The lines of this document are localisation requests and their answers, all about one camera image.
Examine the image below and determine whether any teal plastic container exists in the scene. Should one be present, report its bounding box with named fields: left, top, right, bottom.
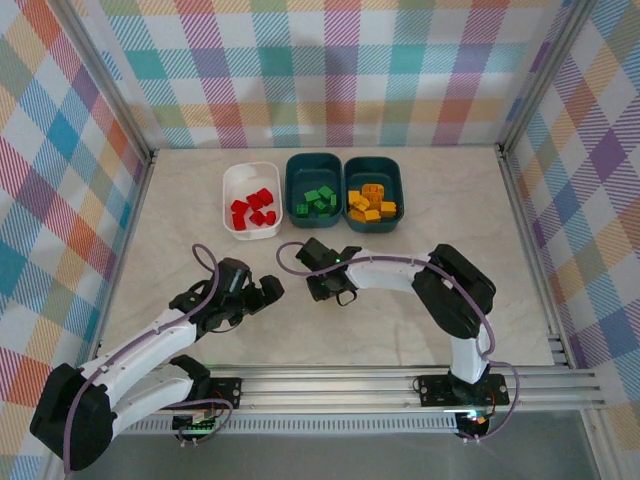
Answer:
left=343, top=156, right=404, bottom=234
left=284, top=152, right=345, bottom=230

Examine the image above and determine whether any white plastic container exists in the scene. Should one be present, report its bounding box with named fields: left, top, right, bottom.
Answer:
left=222, top=161, right=284, bottom=241

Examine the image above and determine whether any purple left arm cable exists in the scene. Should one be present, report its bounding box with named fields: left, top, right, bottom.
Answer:
left=62, top=243, right=236, bottom=474

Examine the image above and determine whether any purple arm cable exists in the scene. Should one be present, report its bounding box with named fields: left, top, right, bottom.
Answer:
left=62, top=243, right=236, bottom=474
left=276, top=241, right=521, bottom=444

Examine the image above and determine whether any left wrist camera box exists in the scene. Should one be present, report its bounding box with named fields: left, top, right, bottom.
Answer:
left=218, top=258, right=251, bottom=296

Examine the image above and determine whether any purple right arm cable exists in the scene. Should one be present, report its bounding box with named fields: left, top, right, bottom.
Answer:
left=276, top=241, right=521, bottom=444

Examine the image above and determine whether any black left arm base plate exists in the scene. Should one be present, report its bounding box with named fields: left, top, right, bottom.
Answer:
left=169, top=377, right=244, bottom=412

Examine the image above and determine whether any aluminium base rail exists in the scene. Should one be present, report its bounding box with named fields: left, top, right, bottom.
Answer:
left=53, top=366, right=609, bottom=417

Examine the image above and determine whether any aluminium floor rail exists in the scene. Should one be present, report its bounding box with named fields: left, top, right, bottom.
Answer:
left=497, top=142, right=576, bottom=371
left=87, top=147, right=159, bottom=376

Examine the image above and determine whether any slotted grey cable duct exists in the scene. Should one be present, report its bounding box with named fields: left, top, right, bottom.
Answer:
left=79, top=418, right=460, bottom=435

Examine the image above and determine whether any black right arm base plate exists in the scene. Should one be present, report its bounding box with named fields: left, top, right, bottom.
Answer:
left=417, top=373, right=511, bottom=407

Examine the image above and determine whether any aluminium corner post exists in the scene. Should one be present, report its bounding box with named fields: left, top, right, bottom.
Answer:
left=499, top=0, right=599, bottom=154
left=47, top=0, right=154, bottom=161

